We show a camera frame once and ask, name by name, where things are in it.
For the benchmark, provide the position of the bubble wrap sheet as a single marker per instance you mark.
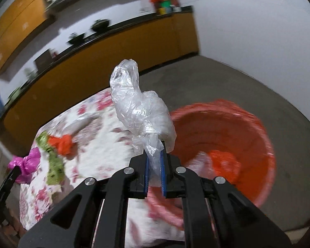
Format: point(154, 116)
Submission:
point(200, 164)

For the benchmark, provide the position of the dark cutting board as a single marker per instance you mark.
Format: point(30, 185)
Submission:
point(44, 59)

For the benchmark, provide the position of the wooden lower cabinets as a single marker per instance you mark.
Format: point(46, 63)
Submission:
point(113, 54)

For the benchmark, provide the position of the black wok with knob lid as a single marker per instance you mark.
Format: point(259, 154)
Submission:
point(76, 38)

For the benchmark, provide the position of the white cup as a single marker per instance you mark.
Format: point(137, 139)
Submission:
point(177, 9)

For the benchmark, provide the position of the pink plastic bag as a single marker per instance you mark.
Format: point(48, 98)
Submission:
point(28, 161)

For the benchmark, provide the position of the green container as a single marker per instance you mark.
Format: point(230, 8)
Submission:
point(165, 4)

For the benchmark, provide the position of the clear plastic bag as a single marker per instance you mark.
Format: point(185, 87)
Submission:
point(142, 108)

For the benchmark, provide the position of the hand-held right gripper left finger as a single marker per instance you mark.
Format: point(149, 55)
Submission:
point(145, 175)

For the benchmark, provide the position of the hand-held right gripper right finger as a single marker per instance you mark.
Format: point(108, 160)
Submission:
point(163, 178)

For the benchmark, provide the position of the green bowls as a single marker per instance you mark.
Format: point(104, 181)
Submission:
point(14, 93)

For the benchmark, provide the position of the green plastic bag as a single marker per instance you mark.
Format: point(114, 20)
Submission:
point(54, 166)

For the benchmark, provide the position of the orange plastic bag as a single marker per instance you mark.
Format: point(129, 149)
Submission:
point(226, 165)
point(63, 144)

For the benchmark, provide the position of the black wok with flat lid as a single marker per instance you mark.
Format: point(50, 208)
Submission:
point(101, 24)

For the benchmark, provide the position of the table with floral tablecloth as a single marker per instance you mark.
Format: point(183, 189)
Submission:
point(93, 137)

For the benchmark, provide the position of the long wooden upper cabinets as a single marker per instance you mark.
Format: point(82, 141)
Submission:
point(18, 20)

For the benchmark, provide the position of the clear bag with jar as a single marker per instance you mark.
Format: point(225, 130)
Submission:
point(29, 73)

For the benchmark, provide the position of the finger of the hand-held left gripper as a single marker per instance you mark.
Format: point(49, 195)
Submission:
point(5, 188)

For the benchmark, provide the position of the orange plastic basket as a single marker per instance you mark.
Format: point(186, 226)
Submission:
point(222, 134)

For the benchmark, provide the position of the black kitchen countertop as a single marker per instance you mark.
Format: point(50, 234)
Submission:
point(124, 24)

